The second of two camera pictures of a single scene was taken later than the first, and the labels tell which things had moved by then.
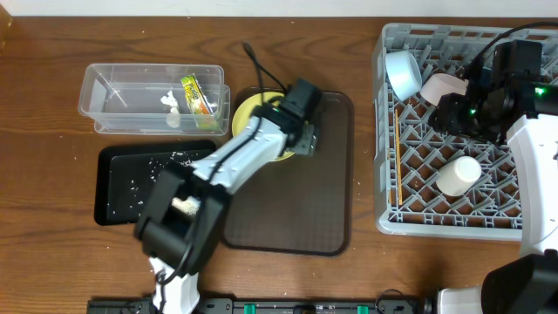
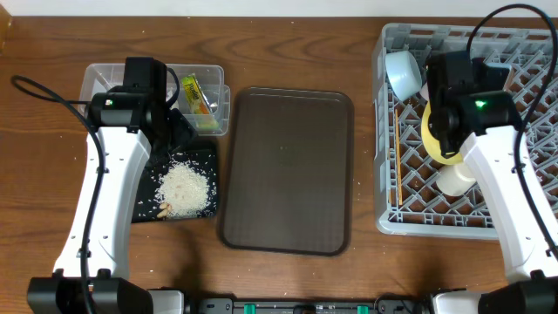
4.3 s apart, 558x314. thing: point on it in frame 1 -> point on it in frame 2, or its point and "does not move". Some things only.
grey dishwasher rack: (428, 183) does not move
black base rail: (269, 305) does not move
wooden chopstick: (399, 177) does not move
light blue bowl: (404, 74) does not move
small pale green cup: (458, 175) does not move
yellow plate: (244, 111) -> (432, 145)
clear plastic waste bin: (156, 99) does not move
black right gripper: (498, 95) -> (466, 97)
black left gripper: (306, 142) -> (180, 132)
